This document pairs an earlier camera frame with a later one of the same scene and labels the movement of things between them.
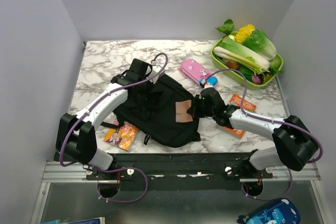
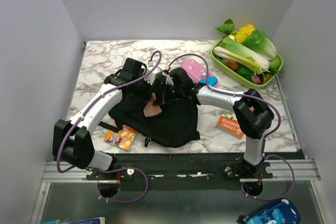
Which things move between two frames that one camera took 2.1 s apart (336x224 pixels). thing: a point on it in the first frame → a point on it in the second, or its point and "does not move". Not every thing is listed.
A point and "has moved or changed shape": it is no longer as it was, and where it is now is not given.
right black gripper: (197, 99) → (162, 98)
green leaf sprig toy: (228, 27) does not move
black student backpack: (151, 108) has moved or changed shape
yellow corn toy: (244, 32) does not move
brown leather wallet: (181, 114) → (150, 110)
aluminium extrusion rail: (54, 173) does not move
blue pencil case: (284, 211) does not move
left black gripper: (145, 77) → (149, 87)
